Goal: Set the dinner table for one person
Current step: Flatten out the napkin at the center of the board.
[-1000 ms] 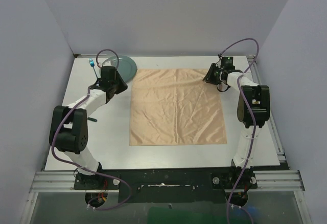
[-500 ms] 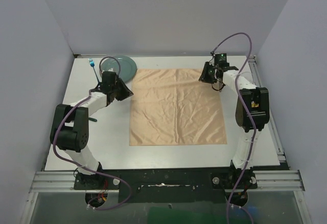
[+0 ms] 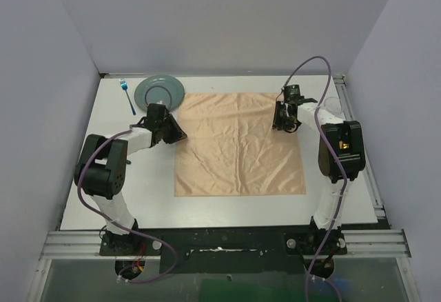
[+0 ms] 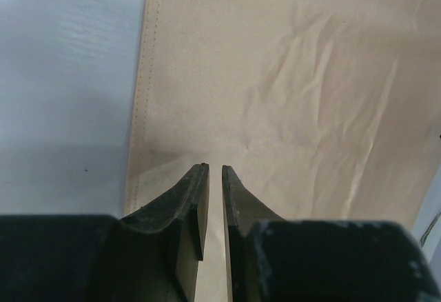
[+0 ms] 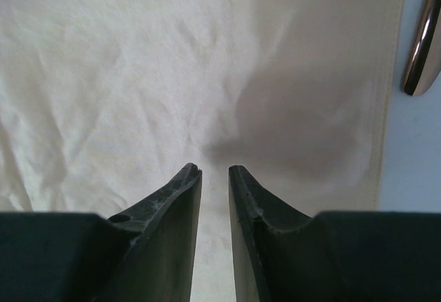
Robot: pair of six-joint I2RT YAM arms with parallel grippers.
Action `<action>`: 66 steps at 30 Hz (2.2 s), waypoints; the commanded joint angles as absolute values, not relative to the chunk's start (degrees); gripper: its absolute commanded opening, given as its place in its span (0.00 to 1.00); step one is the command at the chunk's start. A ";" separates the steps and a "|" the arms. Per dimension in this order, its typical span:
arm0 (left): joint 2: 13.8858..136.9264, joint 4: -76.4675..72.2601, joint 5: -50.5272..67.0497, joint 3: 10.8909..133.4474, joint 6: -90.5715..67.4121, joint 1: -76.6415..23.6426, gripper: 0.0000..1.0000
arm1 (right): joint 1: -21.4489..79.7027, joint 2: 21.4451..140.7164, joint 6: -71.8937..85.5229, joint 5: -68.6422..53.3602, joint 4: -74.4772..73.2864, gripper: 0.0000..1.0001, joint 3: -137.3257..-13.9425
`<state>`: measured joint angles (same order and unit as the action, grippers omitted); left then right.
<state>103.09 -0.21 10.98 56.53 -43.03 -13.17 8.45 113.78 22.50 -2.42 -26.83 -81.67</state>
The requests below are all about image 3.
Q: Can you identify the teal round plate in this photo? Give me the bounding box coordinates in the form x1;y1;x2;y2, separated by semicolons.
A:
134;74;185;111

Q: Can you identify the peach satin cloth napkin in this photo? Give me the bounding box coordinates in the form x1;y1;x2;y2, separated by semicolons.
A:
174;92;307;197

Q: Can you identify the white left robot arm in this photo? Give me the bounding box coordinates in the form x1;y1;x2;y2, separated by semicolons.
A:
74;103;187;254

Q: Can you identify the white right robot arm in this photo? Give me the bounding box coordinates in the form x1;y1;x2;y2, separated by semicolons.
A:
272;85;366;253

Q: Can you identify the clear drinking glass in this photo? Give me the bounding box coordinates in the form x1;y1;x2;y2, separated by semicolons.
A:
322;97;345;118

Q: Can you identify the blue fork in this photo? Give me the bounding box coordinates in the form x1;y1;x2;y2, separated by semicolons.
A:
119;79;136;116

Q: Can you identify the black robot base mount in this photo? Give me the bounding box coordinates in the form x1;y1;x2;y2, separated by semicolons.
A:
99;225;347;279

